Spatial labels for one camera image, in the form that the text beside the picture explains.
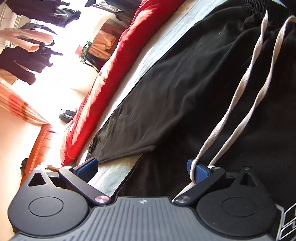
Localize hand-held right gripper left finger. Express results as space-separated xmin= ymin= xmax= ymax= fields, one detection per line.
xmin=27 ymin=157 xmax=111 ymax=205

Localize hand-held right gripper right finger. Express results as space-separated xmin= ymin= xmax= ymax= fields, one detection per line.
xmin=174 ymin=159 xmax=261 ymax=205

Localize black pants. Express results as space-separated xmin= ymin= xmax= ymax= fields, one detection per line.
xmin=88 ymin=0 xmax=296 ymax=241

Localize hanging dark clothes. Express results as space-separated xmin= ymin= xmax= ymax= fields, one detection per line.
xmin=0 ymin=0 xmax=82 ymax=85

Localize wooden headboard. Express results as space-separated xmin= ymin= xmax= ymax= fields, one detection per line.
xmin=20 ymin=124 xmax=57 ymax=187

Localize grey backpack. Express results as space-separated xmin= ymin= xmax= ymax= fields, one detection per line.
xmin=59 ymin=108 xmax=78 ymax=124

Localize red quilt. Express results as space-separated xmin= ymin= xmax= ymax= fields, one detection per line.
xmin=60 ymin=0 xmax=186 ymax=166

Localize orange striped curtain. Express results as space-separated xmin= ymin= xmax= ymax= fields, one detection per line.
xmin=0 ymin=82 xmax=51 ymax=127

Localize green tray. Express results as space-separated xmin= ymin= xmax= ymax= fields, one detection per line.
xmin=80 ymin=41 xmax=92 ymax=63

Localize orange cloth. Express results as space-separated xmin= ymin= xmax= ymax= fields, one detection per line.
xmin=89 ymin=32 xmax=116 ymax=61

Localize grey checked bed sheet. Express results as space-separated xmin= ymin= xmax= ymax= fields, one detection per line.
xmin=76 ymin=0 xmax=223 ymax=193

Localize beige hanging garment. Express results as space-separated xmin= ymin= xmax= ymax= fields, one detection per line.
xmin=0 ymin=28 xmax=54 ymax=53

